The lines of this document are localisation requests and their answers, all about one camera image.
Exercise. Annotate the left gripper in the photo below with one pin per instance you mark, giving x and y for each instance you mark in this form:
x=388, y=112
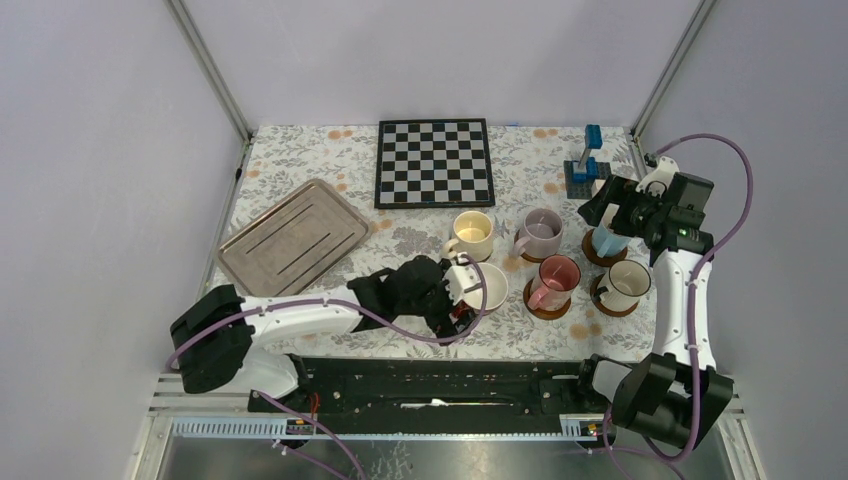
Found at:
x=442, y=323

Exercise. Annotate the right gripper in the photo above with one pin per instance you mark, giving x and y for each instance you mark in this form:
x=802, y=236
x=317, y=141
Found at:
x=611, y=192

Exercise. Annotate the light blue mug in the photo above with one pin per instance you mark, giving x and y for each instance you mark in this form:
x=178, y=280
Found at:
x=606, y=243

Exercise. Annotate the lilac mug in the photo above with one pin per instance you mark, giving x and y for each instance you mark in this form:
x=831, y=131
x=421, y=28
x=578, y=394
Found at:
x=543, y=223

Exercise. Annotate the pink mug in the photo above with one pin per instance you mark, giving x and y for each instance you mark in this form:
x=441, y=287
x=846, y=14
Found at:
x=554, y=282

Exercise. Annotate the white mug dark red outside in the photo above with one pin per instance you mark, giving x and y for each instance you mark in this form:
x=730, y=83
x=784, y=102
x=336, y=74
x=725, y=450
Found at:
x=496, y=290

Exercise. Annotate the white mug black rim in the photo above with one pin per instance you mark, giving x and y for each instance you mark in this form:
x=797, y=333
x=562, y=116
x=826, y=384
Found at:
x=620, y=289

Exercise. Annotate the cream yellow mug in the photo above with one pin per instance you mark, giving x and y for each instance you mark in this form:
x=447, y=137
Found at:
x=472, y=232

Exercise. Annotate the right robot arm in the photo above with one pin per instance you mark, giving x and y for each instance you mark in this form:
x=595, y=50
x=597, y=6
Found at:
x=682, y=318

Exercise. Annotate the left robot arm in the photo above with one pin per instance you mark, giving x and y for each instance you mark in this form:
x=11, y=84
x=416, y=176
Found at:
x=221, y=340

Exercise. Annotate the blue grey brick tower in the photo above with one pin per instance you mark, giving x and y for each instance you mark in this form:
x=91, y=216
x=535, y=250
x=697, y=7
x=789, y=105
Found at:
x=582, y=173

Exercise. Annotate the metal tray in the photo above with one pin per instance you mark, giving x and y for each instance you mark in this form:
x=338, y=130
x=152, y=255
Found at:
x=294, y=242

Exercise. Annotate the black white chessboard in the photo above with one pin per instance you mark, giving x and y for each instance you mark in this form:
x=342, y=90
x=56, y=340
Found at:
x=433, y=163

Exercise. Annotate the floral tablecloth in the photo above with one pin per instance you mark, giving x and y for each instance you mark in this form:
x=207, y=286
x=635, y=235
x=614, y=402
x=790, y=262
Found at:
x=527, y=165

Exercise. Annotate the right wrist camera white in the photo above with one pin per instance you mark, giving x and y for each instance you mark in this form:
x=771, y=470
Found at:
x=657, y=175

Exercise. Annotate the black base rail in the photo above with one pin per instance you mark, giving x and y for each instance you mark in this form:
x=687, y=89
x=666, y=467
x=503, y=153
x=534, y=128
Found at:
x=419, y=397

